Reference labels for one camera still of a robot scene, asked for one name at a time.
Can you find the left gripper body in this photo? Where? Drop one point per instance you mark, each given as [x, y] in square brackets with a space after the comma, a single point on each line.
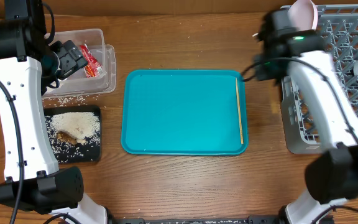
[69, 60]

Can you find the red snack wrapper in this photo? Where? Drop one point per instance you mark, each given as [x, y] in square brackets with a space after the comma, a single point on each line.
[93, 68]

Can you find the pile of white rice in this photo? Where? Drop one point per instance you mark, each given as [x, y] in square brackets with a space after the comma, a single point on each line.
[79, 125]

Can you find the wooden chopstick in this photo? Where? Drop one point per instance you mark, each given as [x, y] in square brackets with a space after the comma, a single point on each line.
[239, 111]

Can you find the large white plate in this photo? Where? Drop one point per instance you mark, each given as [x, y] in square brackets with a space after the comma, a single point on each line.
[304, 15]

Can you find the brown food scrap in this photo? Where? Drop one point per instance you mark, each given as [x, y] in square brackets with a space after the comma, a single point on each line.
[68, 138]

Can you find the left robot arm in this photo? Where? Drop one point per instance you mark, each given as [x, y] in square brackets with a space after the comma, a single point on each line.
[31, 62]

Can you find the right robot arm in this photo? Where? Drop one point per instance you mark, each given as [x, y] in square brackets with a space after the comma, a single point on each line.
[332, 179]

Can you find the clear plastic bin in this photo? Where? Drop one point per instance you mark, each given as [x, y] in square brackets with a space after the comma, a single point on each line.
[78, 82]

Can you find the black rectangular tray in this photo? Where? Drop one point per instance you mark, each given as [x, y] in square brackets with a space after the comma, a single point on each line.
[66, 153]

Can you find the teal serving tray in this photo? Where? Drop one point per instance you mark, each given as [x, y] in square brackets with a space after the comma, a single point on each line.
[183, 112]

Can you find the grey dish rack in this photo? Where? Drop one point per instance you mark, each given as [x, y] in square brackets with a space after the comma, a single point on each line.
[338, 25]

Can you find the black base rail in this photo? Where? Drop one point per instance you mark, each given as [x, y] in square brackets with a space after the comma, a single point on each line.
[253, 219]

